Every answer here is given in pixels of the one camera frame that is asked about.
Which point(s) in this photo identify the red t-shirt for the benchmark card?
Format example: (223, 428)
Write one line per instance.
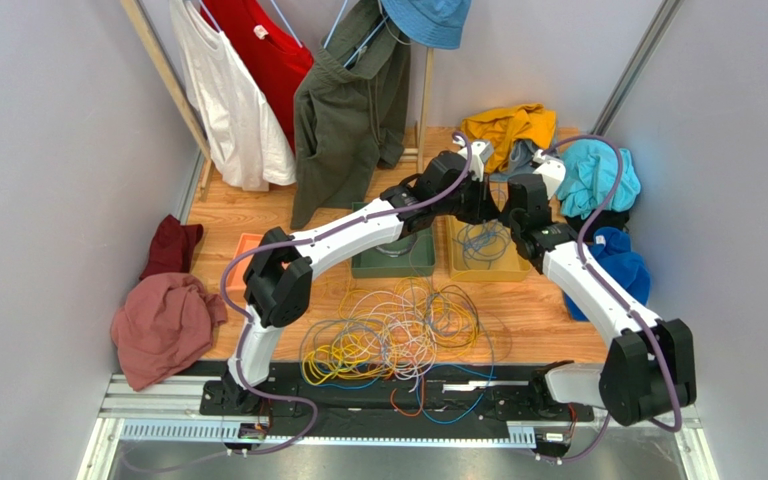
(274, 59)

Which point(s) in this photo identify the dusty pink garment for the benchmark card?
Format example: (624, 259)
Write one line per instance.
(165, 325)

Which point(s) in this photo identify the grey-blue garment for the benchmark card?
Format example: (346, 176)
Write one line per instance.
(520, 161)

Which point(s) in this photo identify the yellow plastic tray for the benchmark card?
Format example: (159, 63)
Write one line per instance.
(483, 253)

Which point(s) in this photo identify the aluminium corner post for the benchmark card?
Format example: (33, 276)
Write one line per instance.
(646, 47)

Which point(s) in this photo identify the royal blue garment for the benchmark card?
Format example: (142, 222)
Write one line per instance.
(612, 249)

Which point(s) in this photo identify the green plastic tray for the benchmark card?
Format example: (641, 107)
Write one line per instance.
(412, 256)

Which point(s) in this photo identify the olive green jacket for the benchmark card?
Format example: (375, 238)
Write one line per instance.
(350, 112)

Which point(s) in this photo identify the white tank top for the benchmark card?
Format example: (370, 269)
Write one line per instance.
(247, 144)

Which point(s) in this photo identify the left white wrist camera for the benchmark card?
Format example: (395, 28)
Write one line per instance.
(479, 152)

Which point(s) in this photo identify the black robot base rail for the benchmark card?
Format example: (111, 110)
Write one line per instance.
(500, 406)

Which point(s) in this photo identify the wooden clothes rack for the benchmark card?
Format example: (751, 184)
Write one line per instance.
(201, 178)

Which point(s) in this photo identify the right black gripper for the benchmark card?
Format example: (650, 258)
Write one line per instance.
(517, 207)

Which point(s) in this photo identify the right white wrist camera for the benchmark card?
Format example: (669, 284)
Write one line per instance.
(551, 170)

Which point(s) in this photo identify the yellow garment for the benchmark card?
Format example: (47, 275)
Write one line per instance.
(502, 127)

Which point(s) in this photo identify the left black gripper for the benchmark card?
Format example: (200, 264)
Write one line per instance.
(483, 206)

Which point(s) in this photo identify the blue bucket hat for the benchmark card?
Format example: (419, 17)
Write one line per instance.
(436, 24)

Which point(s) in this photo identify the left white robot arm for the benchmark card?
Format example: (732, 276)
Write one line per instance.
(270, 285)

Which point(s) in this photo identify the black garment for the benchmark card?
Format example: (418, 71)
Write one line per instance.
(606, 218)

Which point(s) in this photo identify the dark red garment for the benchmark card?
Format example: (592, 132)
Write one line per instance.
(172, 247)

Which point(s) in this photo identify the cyan garment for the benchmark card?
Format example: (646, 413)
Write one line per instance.
(590, 172)

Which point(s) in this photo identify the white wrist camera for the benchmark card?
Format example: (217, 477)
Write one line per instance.
(551, 170)
(479, 152)

